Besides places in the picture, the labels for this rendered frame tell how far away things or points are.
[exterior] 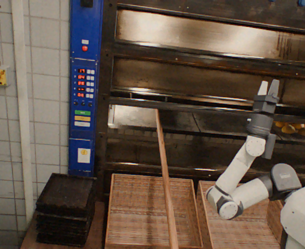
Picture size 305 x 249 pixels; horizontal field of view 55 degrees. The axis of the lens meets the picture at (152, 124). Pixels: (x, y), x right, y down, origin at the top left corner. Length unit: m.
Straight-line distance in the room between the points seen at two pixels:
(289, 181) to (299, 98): 0.83
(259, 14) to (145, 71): 0.69
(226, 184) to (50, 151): 1.20
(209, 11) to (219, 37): 0.15
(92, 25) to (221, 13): 0.69
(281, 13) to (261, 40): 0.17
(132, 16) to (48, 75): 0.58
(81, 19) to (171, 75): 0.57
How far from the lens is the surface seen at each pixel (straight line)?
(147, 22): 1.67
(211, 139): 1.95
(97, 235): 1.97
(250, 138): 1.17
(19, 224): 2.46
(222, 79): 1.82
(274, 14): 1.83
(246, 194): 1.26
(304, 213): 1.23
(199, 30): 1.71
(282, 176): 1.31
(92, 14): 1.63
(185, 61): 1.72
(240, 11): 1.76
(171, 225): 1.20
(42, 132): 1.94
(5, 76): 1.78
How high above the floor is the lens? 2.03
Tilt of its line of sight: 26 degrees down
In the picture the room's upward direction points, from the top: 9 degrees clockwise
